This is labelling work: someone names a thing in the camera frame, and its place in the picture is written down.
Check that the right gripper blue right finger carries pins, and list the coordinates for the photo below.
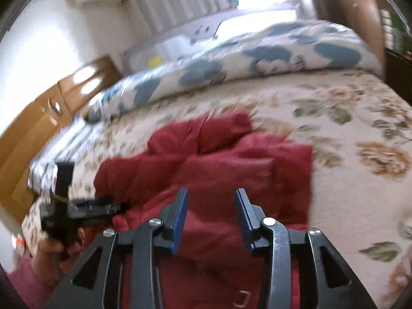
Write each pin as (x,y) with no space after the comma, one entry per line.
(325,278)

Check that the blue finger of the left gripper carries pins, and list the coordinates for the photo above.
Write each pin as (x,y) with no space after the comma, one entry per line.
(98,208)

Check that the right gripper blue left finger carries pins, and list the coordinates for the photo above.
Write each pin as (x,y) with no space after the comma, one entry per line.
(96,279)

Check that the red quilted down jacket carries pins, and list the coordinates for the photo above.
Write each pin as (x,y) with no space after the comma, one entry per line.
(211,157)

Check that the pink sleeve forearm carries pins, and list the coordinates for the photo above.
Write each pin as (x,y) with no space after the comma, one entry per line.
(33,292)

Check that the left hand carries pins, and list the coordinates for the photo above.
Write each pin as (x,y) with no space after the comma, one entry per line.
(53,260)

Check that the striped pillow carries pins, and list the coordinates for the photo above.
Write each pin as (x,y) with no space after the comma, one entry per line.
(66,146)

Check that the wooden headboard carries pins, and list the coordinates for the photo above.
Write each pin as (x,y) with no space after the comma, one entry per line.
(40,121)

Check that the floral bed cover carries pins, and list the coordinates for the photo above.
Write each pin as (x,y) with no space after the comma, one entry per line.
(360,130)

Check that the blue white patterned duvet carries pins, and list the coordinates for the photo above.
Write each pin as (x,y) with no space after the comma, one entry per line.
(289,47)

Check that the wooden wardrobe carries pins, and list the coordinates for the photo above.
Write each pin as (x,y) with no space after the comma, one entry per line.
(363,16)

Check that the grey bed guard rail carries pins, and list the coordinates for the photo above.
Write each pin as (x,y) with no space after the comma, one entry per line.
(197,31)

